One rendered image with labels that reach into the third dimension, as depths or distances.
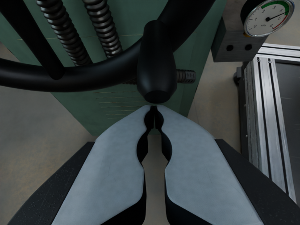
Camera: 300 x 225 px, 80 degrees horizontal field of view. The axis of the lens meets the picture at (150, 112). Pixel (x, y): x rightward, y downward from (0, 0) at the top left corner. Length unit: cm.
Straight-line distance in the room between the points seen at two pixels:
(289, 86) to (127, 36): 72
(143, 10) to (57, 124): 81
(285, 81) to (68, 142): 101
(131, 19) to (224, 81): 81
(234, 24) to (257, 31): 5
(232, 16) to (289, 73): 62
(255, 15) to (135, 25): 20
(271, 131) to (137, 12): 60
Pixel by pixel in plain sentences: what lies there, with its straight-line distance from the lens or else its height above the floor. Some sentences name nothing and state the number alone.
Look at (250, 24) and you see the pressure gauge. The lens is 33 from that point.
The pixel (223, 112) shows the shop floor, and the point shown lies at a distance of 100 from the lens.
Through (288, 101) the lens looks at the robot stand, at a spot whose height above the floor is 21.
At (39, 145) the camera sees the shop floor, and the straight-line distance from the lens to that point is 105.
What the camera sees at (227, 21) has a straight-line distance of 38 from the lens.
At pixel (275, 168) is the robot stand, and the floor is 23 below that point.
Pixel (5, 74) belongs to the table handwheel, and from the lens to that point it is 23.
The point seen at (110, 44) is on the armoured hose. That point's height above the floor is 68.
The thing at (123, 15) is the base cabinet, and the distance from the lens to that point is 37.
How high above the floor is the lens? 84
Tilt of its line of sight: 63 degrees down
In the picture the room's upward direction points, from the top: 5 degrees counter-clockwise
